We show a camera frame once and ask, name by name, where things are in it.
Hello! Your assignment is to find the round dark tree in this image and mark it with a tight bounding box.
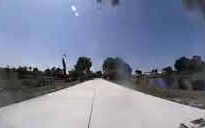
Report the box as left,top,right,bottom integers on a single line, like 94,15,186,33
73,56,94,81
101,56,133,81

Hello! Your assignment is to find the bare tree trunk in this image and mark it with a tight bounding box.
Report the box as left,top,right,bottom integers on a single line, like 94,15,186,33
61,52,68,77

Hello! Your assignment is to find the pale concrete path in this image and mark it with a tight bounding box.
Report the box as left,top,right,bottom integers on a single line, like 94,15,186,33
0,78,205,128

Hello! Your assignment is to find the pond water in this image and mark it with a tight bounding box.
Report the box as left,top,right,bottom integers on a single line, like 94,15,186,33
149,77,205,92

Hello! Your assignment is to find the row of distant bushes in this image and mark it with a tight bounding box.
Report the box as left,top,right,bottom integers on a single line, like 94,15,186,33
0,64,74,83

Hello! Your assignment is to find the dry grass verge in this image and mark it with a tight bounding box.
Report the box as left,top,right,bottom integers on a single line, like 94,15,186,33
0,75,91,111
109,78,205,112

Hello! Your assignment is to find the group of dark trees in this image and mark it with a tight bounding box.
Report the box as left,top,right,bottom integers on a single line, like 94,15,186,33
161,55,205,80

